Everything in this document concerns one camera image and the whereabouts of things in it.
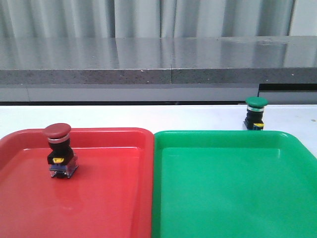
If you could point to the white pleated curtain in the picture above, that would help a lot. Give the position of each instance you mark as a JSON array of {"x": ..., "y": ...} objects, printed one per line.
[{"x": 157, "y": 18}]

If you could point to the red mushroom push button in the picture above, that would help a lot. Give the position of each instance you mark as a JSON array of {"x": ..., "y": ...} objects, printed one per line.
[{"x": 62, "y": 160}]

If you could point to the red plastic tray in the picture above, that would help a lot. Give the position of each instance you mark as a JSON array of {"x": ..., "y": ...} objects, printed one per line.
[{"x": 108, "y": 196}]

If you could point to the green plastic tray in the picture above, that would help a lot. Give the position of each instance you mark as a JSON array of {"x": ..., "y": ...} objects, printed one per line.
[{"x": 233, "y": 184}]

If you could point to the grey granite counter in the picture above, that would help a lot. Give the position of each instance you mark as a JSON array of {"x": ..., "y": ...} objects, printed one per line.
[{"x": 158, "y": 70}]

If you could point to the green mushroom push button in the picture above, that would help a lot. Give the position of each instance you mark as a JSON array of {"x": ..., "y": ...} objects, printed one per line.
[{"x": 255, "y": 111}]

